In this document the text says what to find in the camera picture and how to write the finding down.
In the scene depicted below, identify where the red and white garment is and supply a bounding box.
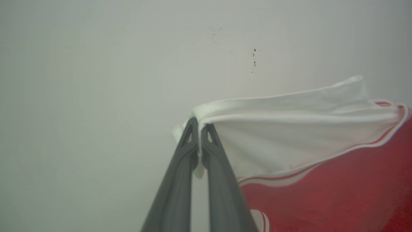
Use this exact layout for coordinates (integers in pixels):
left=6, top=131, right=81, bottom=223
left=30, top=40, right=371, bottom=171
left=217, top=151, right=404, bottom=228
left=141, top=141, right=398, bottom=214
left=172, top=75, right=412, bottom=232

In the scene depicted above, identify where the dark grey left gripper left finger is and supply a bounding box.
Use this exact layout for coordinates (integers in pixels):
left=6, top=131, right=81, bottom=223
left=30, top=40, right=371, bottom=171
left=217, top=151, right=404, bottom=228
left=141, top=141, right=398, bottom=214
left=140, top=117, right=199, bottom=232

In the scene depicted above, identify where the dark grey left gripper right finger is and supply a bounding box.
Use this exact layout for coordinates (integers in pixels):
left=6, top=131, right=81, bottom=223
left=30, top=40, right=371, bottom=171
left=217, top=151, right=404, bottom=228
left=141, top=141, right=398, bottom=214
left=201, top=123, right=258, bottom=232

